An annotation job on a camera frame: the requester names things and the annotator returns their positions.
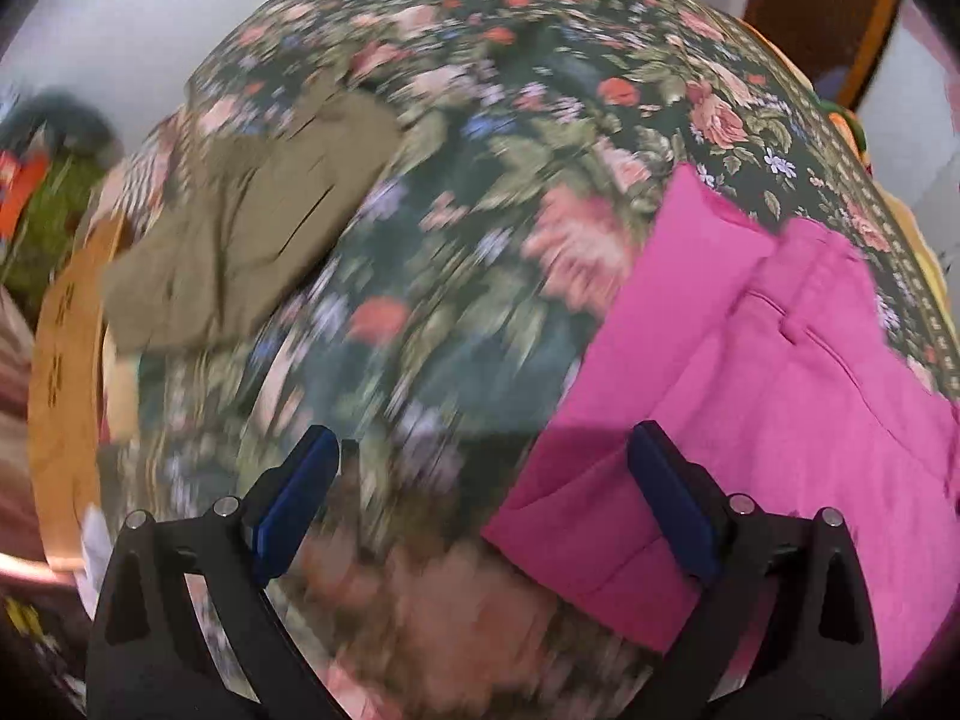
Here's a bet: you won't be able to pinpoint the wooden lap table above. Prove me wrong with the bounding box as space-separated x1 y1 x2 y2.
28 216 125 572

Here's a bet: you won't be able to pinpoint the grey stuffed toy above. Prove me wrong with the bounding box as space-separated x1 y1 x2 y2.
5 89 122 167

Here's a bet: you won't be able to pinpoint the pink pants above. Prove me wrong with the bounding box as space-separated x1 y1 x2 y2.
483 166 958 689

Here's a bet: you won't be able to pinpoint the olive green pants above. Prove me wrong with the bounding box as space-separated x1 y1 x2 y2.
103 78 402 355

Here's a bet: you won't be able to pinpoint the dark floral bed quilt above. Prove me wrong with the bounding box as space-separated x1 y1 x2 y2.
98 0 958 718

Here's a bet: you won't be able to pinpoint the brown wooden door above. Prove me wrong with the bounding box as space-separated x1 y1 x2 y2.
743 0 900 109

